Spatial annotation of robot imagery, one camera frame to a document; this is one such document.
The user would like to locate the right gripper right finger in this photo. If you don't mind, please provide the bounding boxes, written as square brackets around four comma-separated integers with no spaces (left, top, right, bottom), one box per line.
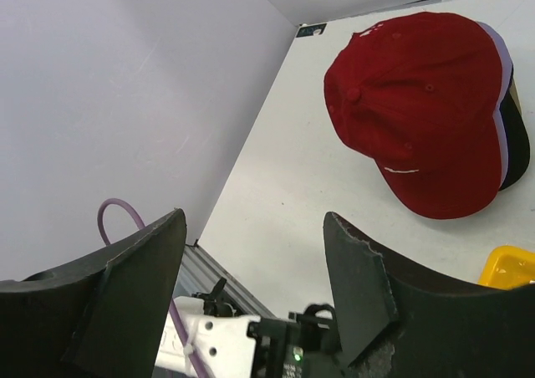
[323,212,534,377]

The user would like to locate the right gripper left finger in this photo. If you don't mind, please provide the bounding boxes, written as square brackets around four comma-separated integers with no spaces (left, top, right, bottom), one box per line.
[1,209,186,377]

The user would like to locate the black baseball cap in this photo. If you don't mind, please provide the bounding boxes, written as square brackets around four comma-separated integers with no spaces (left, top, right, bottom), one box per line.
[499,74,531,191]

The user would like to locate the red baseball cap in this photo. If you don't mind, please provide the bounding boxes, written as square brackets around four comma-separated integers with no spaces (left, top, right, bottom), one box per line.
[324,12,512,219]

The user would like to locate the purple baseball cap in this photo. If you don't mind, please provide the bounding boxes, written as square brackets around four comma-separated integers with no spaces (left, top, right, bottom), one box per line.
[476,20,515,186]

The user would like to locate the beige baseball cap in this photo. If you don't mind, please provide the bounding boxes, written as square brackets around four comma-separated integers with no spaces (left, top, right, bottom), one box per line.
[509,78,522,113]

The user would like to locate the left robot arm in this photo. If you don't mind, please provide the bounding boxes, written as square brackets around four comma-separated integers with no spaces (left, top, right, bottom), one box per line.
[155,278,347,377]

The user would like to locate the yellow plastic tray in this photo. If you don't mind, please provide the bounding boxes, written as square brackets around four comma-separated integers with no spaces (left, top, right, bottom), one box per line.
[478,245,535,289]

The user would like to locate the aluminium frame rail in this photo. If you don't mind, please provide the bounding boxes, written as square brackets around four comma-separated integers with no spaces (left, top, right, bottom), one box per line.
[175,243,275,319]

